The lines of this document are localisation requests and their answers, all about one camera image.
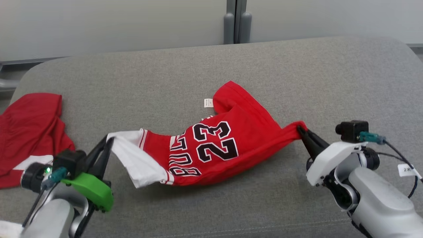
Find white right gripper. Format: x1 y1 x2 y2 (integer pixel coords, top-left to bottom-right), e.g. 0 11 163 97
296 126 367 187

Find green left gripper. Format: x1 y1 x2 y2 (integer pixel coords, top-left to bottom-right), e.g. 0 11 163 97
61 137 114 212

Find red number 23 jersey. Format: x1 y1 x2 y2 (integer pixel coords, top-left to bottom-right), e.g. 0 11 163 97
106 81 308 189

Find red shorts with white stripe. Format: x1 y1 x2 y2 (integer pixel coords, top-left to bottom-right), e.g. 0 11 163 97
0 93 76 189

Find grey fabric sofa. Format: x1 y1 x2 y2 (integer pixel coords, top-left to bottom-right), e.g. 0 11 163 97
0 36 423 238

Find black cable with teal plug, left arm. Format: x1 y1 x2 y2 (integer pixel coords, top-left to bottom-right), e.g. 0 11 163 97
21 167 68 228

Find black cable with teal plug, arm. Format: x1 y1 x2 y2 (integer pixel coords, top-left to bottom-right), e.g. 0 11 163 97
359 132 423 183
21 167 68 228

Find black cable with teal plug, right arm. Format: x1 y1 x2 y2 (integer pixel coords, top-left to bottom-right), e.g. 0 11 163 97
359 132 423 183

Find white paper cable label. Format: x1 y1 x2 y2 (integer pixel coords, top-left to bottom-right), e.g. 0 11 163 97
398 164 422 179

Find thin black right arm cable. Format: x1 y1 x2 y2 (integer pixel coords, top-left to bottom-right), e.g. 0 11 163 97
377 152 419 199

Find white tape cable flag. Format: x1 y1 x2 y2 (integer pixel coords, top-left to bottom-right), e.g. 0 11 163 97
0 221 22 238

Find grey partition post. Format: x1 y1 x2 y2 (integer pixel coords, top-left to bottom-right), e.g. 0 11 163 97
239 0 252 44
224 0 235 44

